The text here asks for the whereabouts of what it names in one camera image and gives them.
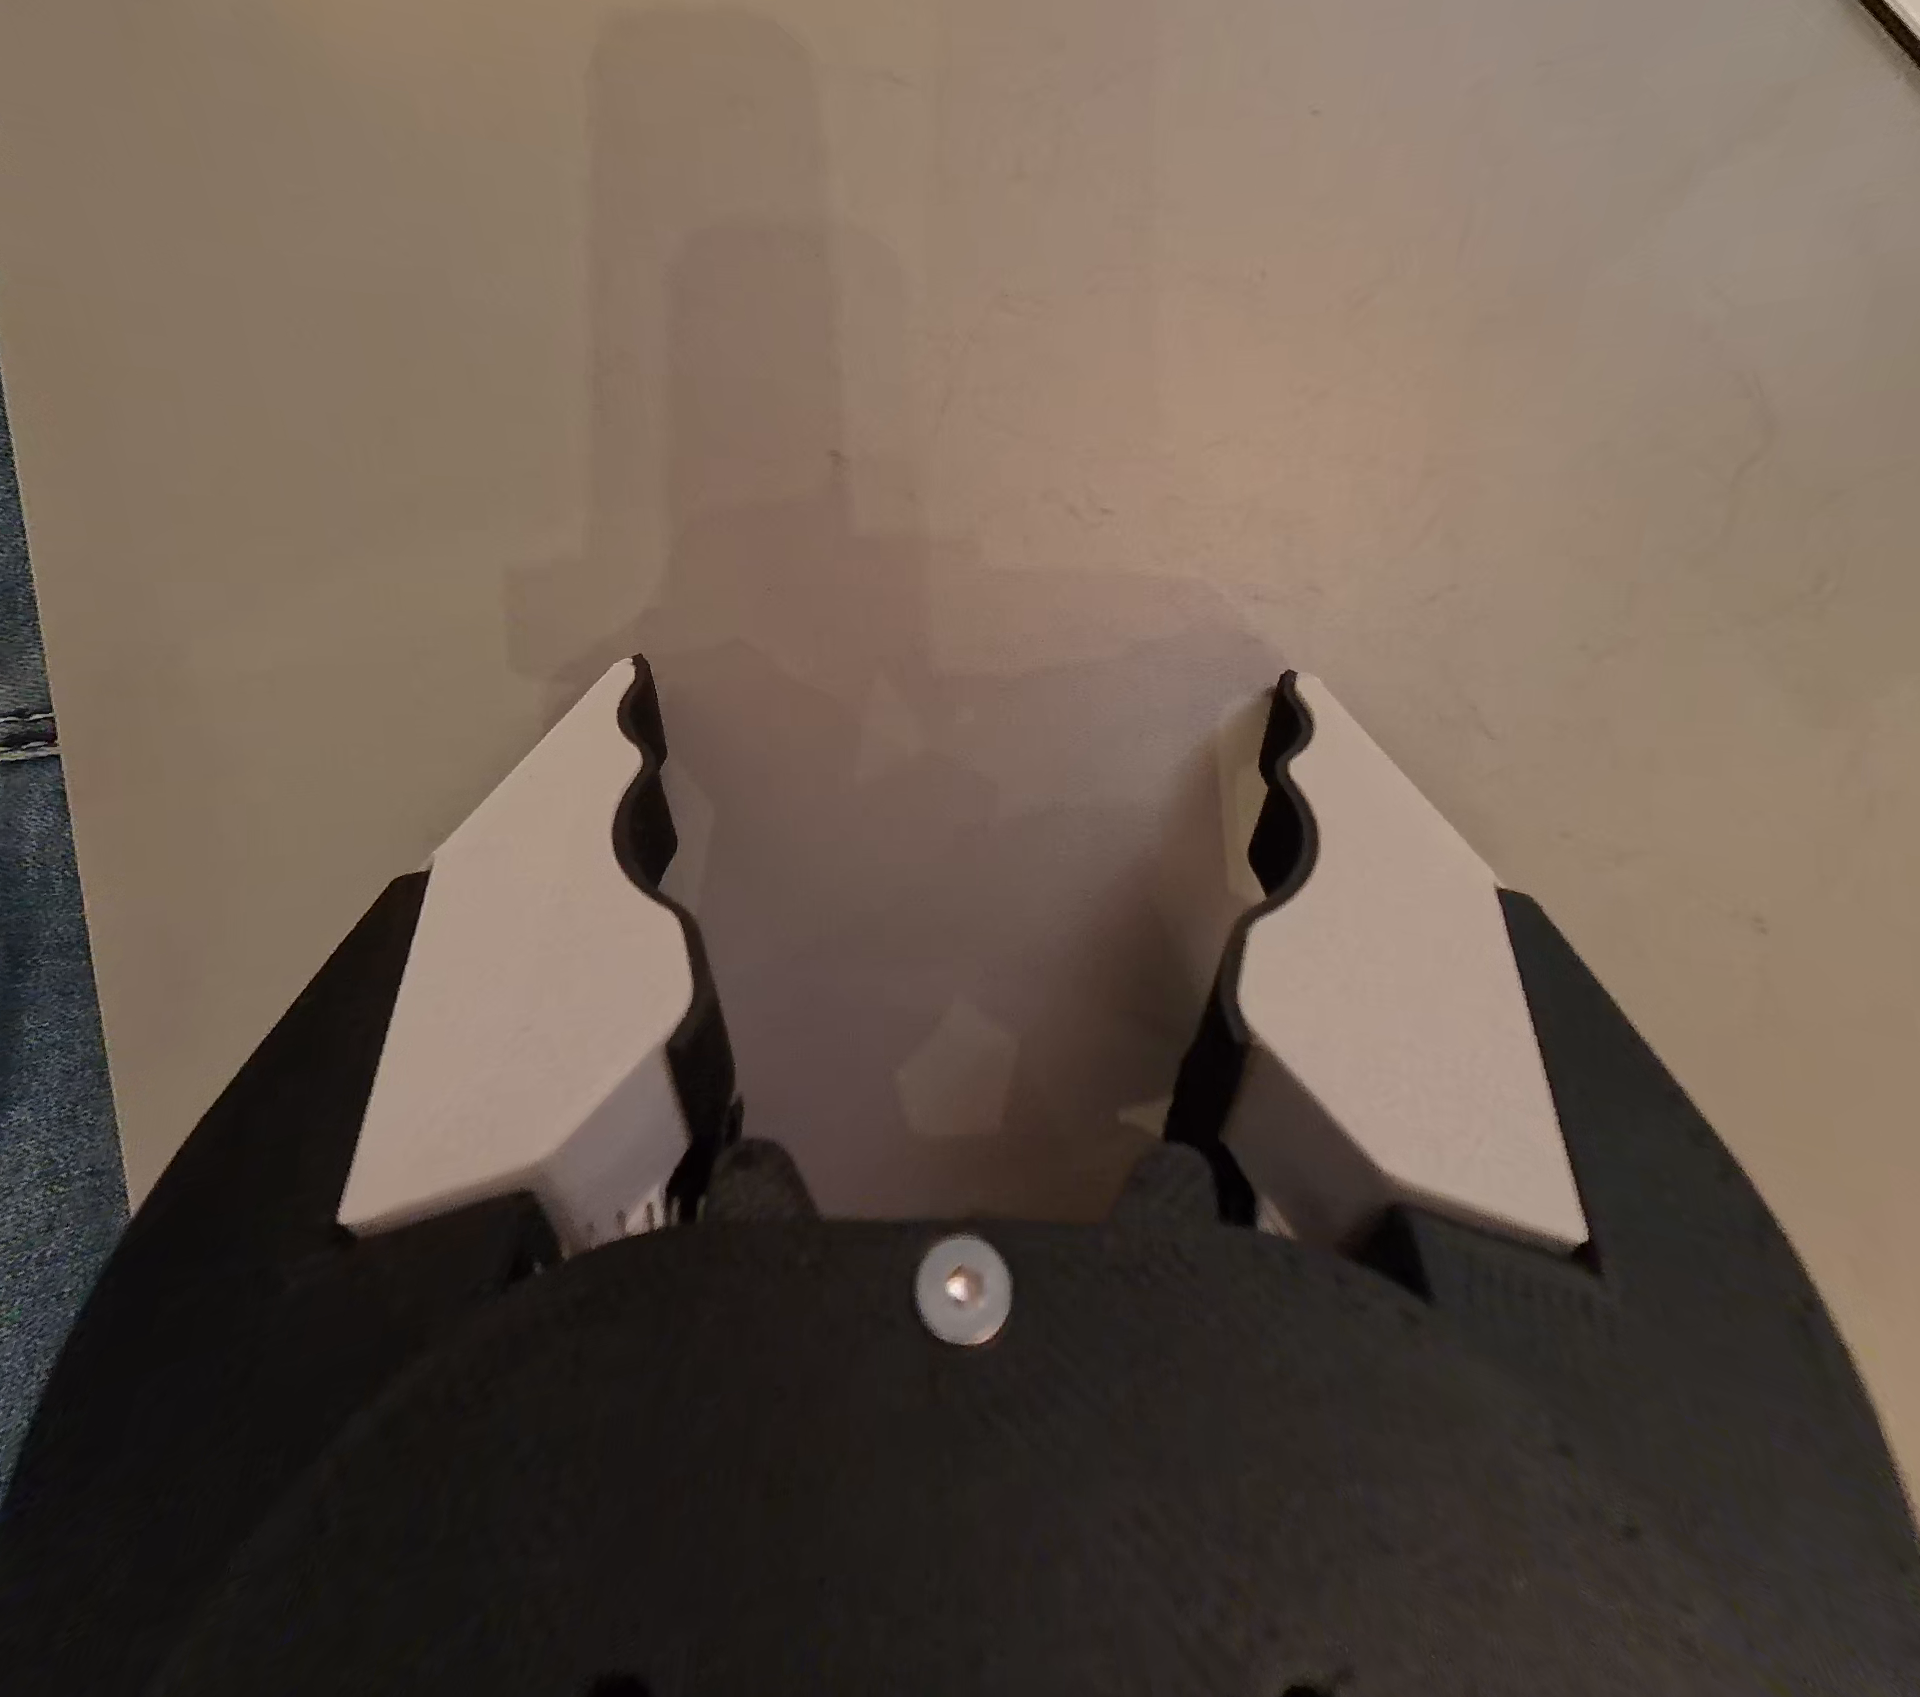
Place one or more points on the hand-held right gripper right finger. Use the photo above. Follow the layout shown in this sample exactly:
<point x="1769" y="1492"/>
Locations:
<point x="1410" y="1023"/>

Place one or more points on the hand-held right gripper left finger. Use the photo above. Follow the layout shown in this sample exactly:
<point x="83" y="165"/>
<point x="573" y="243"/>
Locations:
<point x="511" y="1023"/>

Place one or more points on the person's jeans leg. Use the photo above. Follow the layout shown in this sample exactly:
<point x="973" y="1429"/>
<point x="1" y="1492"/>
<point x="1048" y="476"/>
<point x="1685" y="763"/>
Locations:
<point x="37" y="915"/>

